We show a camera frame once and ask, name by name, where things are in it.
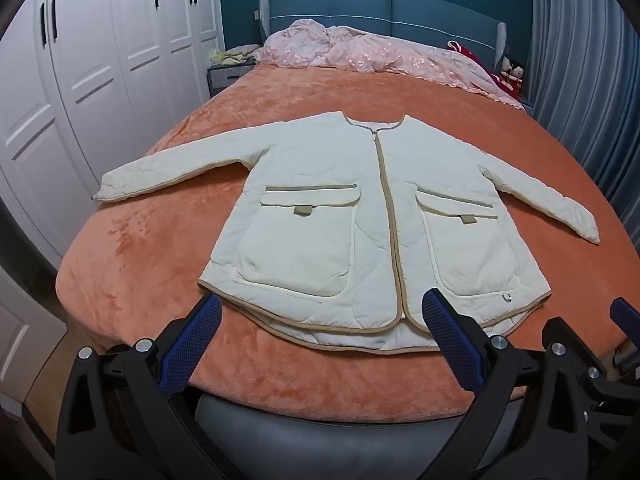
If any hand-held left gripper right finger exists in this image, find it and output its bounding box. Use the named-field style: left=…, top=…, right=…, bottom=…
left=421, top=289, right=608, bottom=480

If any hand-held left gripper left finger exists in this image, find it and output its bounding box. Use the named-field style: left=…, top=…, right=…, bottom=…
left=54, top=292, right=242, bottom=480

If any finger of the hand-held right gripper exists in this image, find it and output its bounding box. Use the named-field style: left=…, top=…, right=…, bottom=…
left=542, top=316, right=640, bottom=433
left=610, top=296, right=640, bottom=333

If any cream quilted jacket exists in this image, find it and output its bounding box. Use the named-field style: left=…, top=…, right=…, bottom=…
left=92, top=110, right=601, bottom=356

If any orange plush blanket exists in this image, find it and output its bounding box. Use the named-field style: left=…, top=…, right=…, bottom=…
left=55, top=62, right=640, bottom=423

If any grey bed footboard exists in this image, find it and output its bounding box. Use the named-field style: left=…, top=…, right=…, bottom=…
left=192, top=392, right=506, bottom=480

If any white panelled door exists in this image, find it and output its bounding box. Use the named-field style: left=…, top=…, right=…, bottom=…
left=0, top=265, right=68, bottom=406

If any grey-blue curtain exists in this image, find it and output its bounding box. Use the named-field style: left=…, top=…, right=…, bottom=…
left=530, top=0, right=640, bottom=251

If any dark nightstand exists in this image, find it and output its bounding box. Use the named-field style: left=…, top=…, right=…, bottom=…
left=207, top=62, right=256, bottom=98

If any plush toy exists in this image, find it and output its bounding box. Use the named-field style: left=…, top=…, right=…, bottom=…
left=495, top=55, right=526, bottom=96

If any pale yellow cloth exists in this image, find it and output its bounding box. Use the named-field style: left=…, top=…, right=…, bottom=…
left=212, top=45, right=261, bottom=67

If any pink embroidered quilt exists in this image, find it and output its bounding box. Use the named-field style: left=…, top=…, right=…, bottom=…
left=250, top=18, right=526, bottom=111

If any white wardrobe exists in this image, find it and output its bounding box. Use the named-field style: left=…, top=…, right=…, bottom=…
left=0, top=0, right=226, bottom=261

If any blue padded headboard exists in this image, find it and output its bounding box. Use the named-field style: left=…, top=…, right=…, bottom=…
left=259, top=0, right=508, bottom=68

